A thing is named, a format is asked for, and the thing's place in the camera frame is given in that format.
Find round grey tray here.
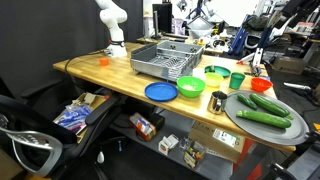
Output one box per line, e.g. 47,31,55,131
224,89,311,147

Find green plastic cup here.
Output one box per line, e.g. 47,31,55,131
229,72,246,91

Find black table cable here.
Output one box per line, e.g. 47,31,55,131
64,49,108,75

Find blue plastic plate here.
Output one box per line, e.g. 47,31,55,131
144,81,179,103

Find open cardboard box with bags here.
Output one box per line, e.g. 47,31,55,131
53,92,111,135

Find orange carton box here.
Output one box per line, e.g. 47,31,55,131
129,112,157,142

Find green plastic plate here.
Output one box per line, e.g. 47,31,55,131
204,64,232,79

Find long green cucumber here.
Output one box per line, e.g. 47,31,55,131
235,109,293,130

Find large labelled cardboard box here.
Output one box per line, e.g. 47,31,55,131
188,120,246,164

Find white mug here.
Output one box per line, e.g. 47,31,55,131
192,67,207,81

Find small orange block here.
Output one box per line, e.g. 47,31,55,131
99,57,111,67

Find medium green cucumber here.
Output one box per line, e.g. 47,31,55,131
249,92,292,118

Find clear plastic container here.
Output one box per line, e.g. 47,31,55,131
179,138,207,170

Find steel milk pitcher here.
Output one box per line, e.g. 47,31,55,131
206,90,229,116

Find green plastic bowl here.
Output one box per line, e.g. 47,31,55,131
176,75,207,99

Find small green cucumber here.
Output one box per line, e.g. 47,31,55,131
236,93,259,111

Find pale food pieces pile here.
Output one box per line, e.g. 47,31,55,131
182,84,198,92

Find grey wire drying rack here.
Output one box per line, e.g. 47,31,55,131
129,43,195,83

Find black office chair grey frame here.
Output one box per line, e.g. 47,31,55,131
0,94,122,178

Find small white box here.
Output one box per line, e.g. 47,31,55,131
158,133,180,156

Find orange plastic bowl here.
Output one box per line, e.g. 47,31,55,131
250,77,274,93

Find black computer monitor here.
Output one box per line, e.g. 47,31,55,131
152,2,173,35

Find yellow plastic bowl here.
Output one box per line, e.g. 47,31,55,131
204,72,225,88

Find grey plastic bin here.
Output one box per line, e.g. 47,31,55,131
155,39,205,73

